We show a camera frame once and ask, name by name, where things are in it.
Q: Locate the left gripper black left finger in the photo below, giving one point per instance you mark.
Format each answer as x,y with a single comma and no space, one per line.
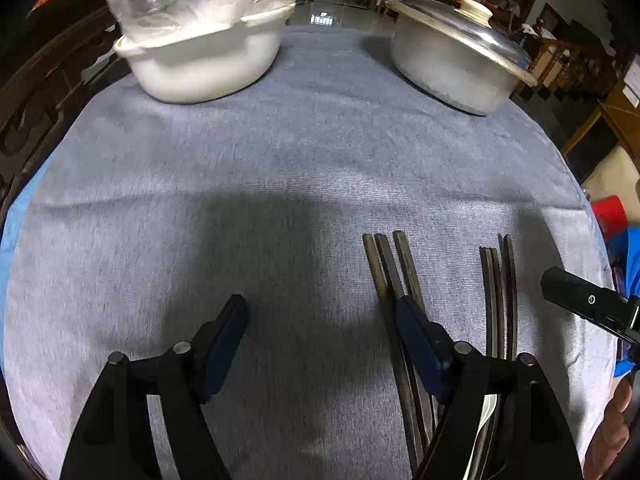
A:
113,437

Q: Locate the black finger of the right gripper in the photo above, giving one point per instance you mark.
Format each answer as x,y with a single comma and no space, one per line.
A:
600,306

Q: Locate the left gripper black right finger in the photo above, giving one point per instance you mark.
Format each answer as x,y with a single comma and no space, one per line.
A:
538,442

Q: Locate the dark chopstick three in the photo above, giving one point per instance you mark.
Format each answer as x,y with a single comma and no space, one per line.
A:
414,290

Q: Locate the dark chopstick two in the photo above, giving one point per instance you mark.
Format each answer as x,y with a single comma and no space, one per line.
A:
418,409

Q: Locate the person's right hand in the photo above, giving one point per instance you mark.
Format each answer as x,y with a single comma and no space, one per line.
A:
611,435

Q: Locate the red plastic stool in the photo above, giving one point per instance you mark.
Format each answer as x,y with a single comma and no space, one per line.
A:
611,216

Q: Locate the grey table cloth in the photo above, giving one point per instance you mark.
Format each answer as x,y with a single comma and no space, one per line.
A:
148,216

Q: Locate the aluminium pot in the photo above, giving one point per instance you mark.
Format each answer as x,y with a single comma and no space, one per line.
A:
449,70

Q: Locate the aluminium pot lid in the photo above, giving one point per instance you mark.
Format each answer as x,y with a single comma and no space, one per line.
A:
470,26

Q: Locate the white ceramic pot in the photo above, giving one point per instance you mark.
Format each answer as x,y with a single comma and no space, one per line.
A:
209,66

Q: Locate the carved dark wood sideboard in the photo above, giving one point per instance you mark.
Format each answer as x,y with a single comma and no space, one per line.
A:
61,59

